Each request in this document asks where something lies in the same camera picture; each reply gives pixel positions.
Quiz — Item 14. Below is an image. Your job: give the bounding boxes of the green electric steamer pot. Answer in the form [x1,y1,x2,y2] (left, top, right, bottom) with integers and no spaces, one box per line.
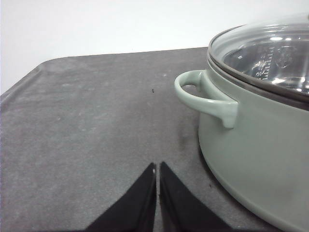
[175,61,309,232]

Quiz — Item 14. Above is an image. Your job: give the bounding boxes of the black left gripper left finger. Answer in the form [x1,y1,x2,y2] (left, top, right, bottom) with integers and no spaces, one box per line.
[86,162,157,232]

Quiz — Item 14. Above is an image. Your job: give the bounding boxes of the grey table mat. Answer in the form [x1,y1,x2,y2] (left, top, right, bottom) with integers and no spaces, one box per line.
[0,47,287,232]

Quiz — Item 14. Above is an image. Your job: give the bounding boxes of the glass lid with green knob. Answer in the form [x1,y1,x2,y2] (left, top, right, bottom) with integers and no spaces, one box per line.
[208,14,309,102]

